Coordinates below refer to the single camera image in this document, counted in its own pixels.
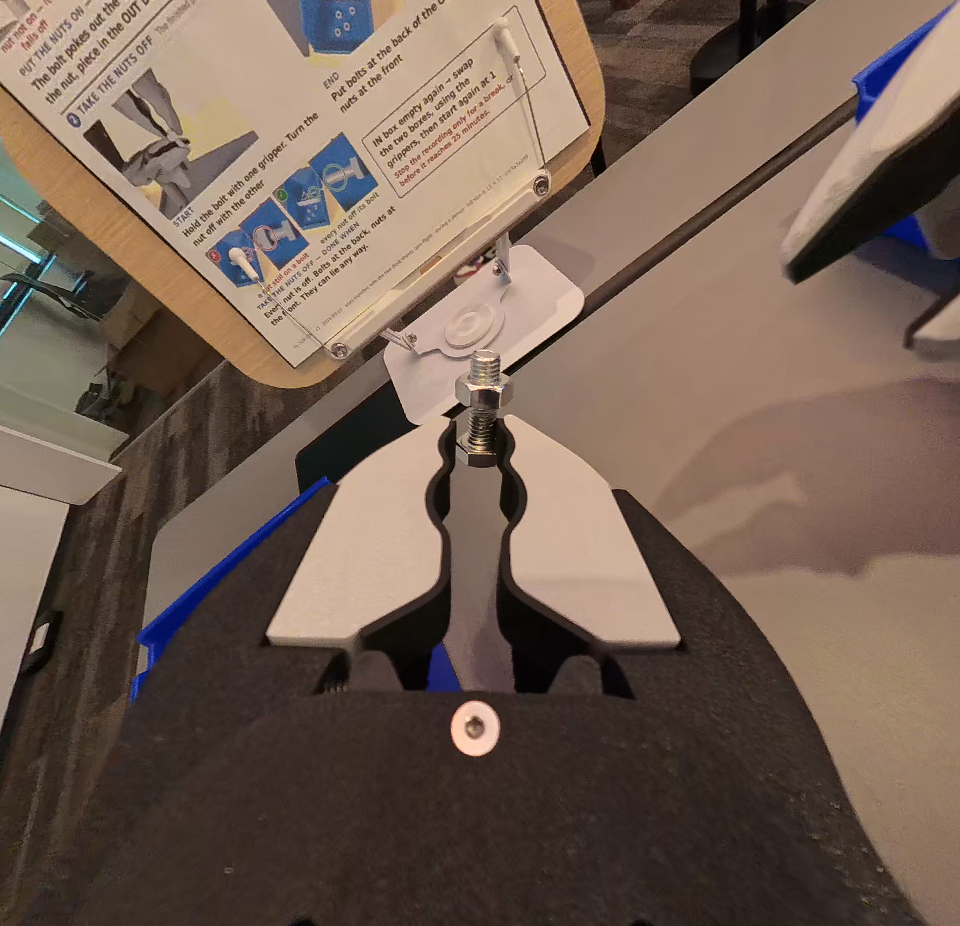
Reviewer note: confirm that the silver hex nut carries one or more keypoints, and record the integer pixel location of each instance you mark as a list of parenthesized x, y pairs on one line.
[(484, 392)]

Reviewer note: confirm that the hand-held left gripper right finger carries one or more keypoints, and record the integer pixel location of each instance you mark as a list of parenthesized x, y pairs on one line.
[(592, 551)]

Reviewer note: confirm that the black floor box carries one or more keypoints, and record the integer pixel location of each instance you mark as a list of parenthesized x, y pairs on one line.
[(43, 639)]

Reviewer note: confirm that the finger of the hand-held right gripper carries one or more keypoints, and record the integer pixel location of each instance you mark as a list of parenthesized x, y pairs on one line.
[(941, 322), (892, 138)]

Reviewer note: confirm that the silver hex bolt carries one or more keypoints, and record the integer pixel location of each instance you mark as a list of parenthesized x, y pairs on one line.
[(486, 423)]

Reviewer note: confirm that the black framed easel board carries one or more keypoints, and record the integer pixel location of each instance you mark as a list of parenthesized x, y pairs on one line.
[(739, 25)]

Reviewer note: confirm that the blue plastic parts bin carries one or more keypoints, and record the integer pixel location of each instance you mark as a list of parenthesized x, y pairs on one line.
[(870, 89), (225, 566)]

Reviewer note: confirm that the brown cardboard box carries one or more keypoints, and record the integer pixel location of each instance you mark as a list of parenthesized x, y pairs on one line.
[(161, 341)]

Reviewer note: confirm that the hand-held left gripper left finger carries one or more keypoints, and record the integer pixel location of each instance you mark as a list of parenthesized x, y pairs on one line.
[(360, 551)]

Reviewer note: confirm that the instruction sheet on stand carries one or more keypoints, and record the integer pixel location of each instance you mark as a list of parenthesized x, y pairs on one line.
[(225, 115)]

